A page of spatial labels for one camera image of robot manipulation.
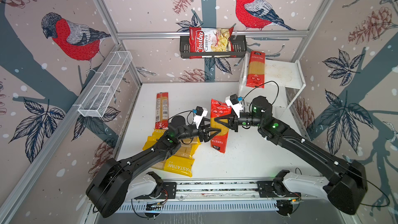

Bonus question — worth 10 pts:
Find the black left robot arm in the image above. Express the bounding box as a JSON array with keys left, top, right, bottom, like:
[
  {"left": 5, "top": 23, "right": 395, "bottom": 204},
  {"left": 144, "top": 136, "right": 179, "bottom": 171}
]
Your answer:
[{"left": 86, "top": 115, "right": 221, "bottom": 218}]

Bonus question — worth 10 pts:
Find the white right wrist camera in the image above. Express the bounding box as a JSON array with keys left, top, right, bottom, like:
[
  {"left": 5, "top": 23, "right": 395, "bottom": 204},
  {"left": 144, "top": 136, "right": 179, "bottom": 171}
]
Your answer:
[{"left": 225, "top": 94, "right": 243, "bottom": 118}]

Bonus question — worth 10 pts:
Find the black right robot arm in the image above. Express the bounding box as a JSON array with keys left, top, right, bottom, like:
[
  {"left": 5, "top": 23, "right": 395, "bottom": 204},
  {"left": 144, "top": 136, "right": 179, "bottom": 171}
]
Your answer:
[{"left": 215, "top": 95, "right": 368, "bottom": 215}]

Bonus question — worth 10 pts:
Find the red spaghetti bag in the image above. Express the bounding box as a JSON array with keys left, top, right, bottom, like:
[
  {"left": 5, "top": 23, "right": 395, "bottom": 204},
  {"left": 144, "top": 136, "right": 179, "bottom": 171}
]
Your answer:
[
  {"left": 246, "top": 51, "right": 265, "bottom": 88},
  {"left": 155, "top": 92, "right": 169, "bottom": 129},
  {"left": 210, "top": 99, "right": 232, "bottom": 153}
]

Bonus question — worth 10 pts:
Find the white two-tier shelf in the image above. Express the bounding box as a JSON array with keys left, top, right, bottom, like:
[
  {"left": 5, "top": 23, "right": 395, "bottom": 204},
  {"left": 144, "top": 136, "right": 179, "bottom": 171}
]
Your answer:
[{"left": 237, "top": 54, "right": 306, "bottom": 119}]

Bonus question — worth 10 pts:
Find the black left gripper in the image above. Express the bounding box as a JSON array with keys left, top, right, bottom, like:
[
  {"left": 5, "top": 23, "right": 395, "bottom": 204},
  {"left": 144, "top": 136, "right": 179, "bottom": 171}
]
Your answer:
[{"left": 176, "top": 118, "right": 220, "bottom": 143}]

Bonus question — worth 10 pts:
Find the yellow pasta bag top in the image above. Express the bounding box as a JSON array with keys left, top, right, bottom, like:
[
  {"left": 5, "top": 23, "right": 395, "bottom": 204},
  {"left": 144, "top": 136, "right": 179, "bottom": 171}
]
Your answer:
[{"left": 143, "top": 129, "right": 201, "bottom": 150}]

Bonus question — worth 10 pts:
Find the red cassava chips bag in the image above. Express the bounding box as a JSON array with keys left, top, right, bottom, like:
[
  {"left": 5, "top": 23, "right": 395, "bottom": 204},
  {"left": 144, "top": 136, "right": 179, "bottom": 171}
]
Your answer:
[{"left": 189, "top": 27, "right": 234, "bottom": 53}]

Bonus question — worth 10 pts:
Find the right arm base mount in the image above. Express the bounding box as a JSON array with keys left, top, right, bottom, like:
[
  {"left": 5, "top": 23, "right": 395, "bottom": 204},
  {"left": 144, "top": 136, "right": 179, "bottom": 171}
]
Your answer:
[{"left": 256, "top": 180, "right": 301, "bottom": 198}]

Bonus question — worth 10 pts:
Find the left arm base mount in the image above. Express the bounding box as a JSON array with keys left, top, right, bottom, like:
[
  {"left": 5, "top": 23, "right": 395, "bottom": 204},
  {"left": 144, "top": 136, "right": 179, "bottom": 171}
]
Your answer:
[{"left": 135, "top": 182, "right": 177, "bottom": 200}]

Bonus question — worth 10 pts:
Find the black wall basket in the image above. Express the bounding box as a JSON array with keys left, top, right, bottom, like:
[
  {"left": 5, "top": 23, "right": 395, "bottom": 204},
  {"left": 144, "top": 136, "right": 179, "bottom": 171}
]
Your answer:
[{"left": 180, "top": 35, "right": 248, "bottom": 59}]

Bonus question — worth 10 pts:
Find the yellow pasta bag middle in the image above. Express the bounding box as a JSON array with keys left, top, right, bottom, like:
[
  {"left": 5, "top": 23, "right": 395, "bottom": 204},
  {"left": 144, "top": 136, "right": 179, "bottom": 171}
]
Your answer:
[{"left": 174, "top": 143, "right": 200, "bottom": 159}]

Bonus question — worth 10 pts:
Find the white wire mesh basket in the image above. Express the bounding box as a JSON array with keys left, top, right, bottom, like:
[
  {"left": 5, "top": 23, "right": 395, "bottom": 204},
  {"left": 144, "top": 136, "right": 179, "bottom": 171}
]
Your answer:
[{"left": 78, "top": 51, "right": 132, "bottom": 118}]

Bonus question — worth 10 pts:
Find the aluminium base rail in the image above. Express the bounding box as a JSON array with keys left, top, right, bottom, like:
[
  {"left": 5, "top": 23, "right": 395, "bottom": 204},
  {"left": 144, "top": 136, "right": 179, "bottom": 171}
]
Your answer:
[{"left": 124, "top": 172, "right": 331, "bottom": 202}]

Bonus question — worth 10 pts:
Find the yellow Pastatime pasta bag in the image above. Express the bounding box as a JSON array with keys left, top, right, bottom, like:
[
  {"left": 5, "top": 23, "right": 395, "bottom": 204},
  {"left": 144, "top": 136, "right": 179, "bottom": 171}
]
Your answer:
[{"left": 151, "top": 156, "right": 195, "bottom": 177}]

